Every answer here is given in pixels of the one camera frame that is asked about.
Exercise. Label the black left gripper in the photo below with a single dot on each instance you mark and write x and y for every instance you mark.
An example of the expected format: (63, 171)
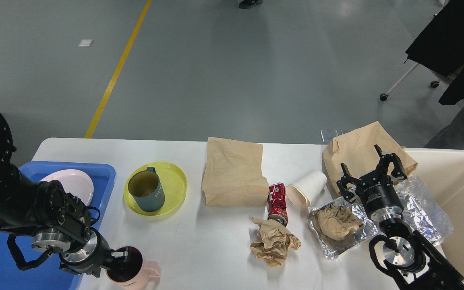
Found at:
(93, 256)

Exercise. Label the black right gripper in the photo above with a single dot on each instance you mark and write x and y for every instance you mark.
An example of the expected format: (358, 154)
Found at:
(375, 189)

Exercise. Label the pink ribbed mug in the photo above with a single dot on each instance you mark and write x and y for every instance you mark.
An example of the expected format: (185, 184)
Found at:
(137, 274)

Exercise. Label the dark teal mug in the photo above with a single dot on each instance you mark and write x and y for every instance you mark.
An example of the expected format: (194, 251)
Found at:
(146, 189)

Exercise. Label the yellow plastic plate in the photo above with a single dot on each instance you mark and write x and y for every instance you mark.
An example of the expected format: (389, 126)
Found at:
(173, 182)

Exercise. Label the brown paper bag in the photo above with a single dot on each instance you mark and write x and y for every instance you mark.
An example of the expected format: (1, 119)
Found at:
(356, 149)
(233, 174)

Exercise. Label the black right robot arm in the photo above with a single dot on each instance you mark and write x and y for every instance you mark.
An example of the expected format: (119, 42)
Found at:
(399, 252)

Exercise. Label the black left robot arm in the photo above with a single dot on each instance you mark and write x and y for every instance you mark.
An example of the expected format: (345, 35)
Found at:
(42, 219)

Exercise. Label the crumpled paper ball in foil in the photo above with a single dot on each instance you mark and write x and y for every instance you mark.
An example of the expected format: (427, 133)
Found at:
(337, 222)

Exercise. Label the clear plastic piece on floor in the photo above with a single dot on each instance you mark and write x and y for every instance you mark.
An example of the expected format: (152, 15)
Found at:
(328, 135)

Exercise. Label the crumpled aluminium foil sheet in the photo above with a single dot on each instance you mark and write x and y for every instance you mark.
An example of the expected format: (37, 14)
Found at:
(422, 212)

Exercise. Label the white paper cup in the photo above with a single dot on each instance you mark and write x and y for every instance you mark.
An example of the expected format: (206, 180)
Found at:
(305, 191)

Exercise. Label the aluminium foil tray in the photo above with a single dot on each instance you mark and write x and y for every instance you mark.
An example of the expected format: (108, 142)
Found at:
(332, 249)

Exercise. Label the pink round plate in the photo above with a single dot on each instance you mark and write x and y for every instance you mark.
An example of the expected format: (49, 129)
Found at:
(76, 182)

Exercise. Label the crushed red soda can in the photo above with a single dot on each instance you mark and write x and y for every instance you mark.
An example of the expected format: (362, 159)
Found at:
(276, 203)

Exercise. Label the blue plastic tray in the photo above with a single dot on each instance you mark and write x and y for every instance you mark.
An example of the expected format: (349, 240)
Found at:
(48, 275)

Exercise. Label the crumpled brown paper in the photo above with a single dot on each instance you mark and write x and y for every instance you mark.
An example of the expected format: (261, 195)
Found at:
(273, 242)

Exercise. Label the black jacket on chair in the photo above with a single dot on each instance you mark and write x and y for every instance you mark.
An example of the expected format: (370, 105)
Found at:
(440, 47)

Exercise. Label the black shoe background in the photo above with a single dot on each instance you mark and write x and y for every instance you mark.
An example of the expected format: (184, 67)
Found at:
(247, 4)

